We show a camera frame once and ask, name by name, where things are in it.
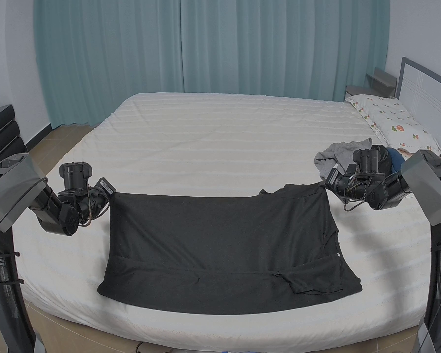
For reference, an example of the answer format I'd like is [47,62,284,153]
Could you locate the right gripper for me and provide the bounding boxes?
[325,168,353,198]

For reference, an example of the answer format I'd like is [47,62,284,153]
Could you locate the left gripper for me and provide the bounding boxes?
[90,177,117,212]

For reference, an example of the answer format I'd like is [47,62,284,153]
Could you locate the black T-shirt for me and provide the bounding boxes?
[97,183,363,315]

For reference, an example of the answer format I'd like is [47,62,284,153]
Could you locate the grey garment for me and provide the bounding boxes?
[314,138,374,179]

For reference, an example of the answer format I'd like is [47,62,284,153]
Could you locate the black shiny garment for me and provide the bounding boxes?
[371,145,393,176]

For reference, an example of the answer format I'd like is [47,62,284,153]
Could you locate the dark blue garment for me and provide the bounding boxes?
[388,147,405,172]

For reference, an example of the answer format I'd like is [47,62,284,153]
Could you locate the white printed pillow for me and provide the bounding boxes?
[347,94,441,156]

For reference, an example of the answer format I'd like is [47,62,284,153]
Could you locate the grey bedside table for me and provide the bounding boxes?
[345,68,397,98]

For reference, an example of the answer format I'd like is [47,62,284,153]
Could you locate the black chest of drawers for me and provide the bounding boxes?
[0,105,28,176]

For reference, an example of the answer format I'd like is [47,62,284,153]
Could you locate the bed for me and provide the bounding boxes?
[11,57,441,348]

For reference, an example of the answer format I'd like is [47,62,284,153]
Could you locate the blue-green curtain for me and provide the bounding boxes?
[180,0,391,103]
[33,0,184,126]

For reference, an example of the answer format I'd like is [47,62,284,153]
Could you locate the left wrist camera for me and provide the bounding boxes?
[59,162,93,198]

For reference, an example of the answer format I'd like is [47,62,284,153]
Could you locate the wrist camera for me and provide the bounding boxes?
[353,149,381,176]
[59,162,93,198]

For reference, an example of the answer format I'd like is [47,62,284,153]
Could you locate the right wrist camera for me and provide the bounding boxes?
[353,149,381,176]

